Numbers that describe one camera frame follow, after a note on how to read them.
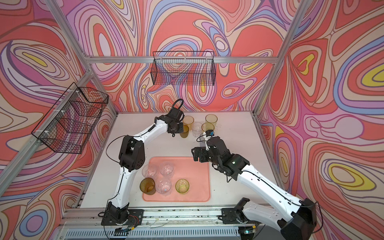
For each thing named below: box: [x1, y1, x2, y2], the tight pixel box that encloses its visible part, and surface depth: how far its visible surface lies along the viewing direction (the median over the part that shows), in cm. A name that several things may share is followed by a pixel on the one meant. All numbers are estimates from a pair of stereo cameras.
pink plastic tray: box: [143, 156, 211, 202], surface depth 84 cm
